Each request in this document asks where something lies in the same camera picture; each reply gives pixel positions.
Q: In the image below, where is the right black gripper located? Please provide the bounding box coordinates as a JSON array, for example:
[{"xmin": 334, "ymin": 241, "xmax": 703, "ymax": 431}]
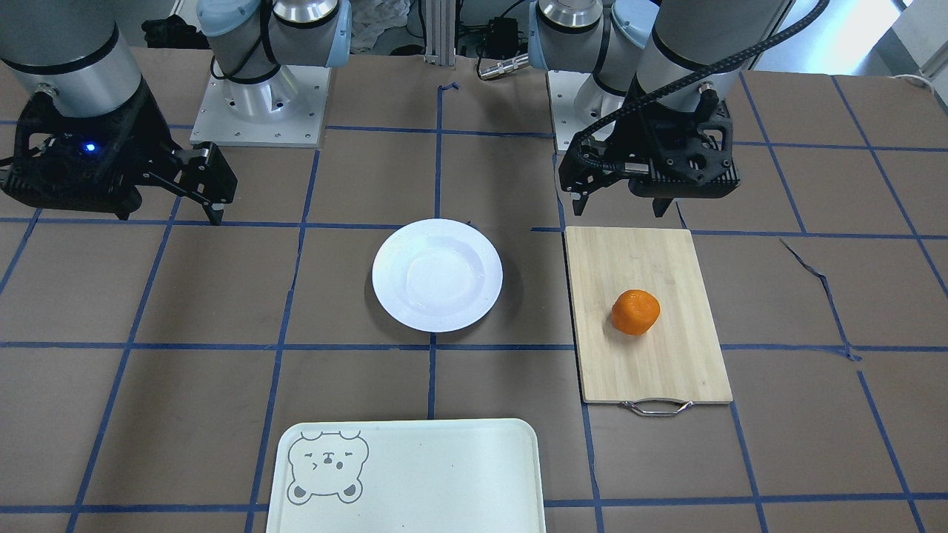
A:
[{"xmin": 0, "ymin": 75, "xmax": 238, "ymax": 226}]

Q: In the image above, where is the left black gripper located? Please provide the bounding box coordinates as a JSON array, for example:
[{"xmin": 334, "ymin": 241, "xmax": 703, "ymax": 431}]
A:
[{"xmin": 558, "ymin": 81, "xmax": 741, "ymax": 217}]

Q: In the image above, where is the orange mandarin fruit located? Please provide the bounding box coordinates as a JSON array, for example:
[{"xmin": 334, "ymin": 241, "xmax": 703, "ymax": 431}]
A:
[{"xmin": 610, "ymin": 289, "xmax": 661, "ymax": 336}]

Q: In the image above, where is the white round plate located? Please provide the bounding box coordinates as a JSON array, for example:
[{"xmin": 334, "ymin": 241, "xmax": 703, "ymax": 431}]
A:
[{"xmin": 370, "ymin": 218, "xmax": 504, "ymax": 333}]

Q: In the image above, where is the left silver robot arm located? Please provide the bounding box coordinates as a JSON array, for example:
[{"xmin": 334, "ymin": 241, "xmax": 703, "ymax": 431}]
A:
[{"xmin": 528, "ymin": 1, "xmax": 800, "ymax": 217}]

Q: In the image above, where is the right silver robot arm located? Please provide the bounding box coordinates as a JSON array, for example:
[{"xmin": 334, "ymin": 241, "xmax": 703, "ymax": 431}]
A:
[{"xmin": 2, "ymin": 1, "xmax": 352, "ymax": 226}]

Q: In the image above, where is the white bear tray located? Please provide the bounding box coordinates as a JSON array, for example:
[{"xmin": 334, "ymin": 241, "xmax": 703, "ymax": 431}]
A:
[{"xmin": 267, "ymin": 418, "xmax": 546, "ymax": 532}]

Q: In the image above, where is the black power adapter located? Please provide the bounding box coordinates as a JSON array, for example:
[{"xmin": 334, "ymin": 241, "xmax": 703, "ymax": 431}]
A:
[{"xmin": 475, "ymin": 17, "xmax": 527, "ymax": 60}]

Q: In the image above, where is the bamboo cutting board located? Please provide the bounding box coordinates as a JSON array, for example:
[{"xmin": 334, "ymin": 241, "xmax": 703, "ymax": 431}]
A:
[{"xmin": 564, "ymin": 227, "xmax": 732, "ymax": 416}]

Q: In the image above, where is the white crumpled cloth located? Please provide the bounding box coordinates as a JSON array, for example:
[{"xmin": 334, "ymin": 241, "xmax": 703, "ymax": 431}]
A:
[{"xmin": 350, "ymin": 1, "xmax": 412, "ymax": 53}]

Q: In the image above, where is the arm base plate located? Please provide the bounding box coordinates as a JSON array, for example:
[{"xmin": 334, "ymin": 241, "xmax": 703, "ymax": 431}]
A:
[
  {"xmin": 547, "ymin": 70, "xmax": 625, "ymax": 155},
  {"xmin": 190, "ymin": 65, "xmax": 334, "ymax": 149}
]

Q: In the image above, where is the aluminium frame post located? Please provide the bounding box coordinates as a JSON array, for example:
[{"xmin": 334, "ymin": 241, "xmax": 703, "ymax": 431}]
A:
[{"xmin": 424, "ymin": 0, "xmax": 457, "ymax": 68}]

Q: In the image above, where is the black corrugated cable conduit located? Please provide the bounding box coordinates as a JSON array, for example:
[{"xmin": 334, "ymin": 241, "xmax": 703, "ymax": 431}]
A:
[{"xmin": 574, "ymin": 0, "xmax": 830, "ymax": 152}]

